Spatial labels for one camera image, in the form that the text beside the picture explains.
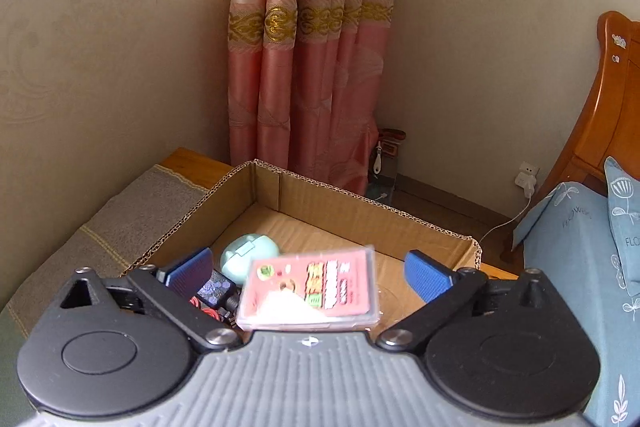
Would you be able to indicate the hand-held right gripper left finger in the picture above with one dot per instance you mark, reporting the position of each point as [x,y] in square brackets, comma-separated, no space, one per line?
[190,269]

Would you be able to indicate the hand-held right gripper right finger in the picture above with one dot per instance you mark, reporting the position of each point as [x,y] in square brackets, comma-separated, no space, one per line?
[425,274]

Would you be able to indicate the mint green oval case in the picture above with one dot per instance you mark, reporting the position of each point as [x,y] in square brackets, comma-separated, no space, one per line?
[245,257]

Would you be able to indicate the pink card case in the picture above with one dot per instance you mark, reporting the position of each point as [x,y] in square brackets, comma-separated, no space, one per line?
[310,292]

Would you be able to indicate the cardboard box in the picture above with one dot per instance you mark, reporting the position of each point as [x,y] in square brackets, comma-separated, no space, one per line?
[310,217]

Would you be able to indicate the green checked tablecloth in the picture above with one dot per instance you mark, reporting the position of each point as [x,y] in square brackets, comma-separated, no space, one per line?
[110,227]

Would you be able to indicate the white plug-in charger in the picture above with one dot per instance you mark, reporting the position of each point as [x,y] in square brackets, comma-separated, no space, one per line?
[526,177]

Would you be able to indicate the blue bed sheet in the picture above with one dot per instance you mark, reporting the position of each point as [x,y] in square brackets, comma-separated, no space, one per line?
[570,257]

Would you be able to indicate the blue flower print pillow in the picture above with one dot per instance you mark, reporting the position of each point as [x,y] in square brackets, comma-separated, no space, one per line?
[625,217]

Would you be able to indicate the pink curtain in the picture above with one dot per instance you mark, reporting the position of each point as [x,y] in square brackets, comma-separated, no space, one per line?
[310,57]

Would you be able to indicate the wooden bed headboard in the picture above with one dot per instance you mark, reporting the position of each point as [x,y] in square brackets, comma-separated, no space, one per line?
[607,107]

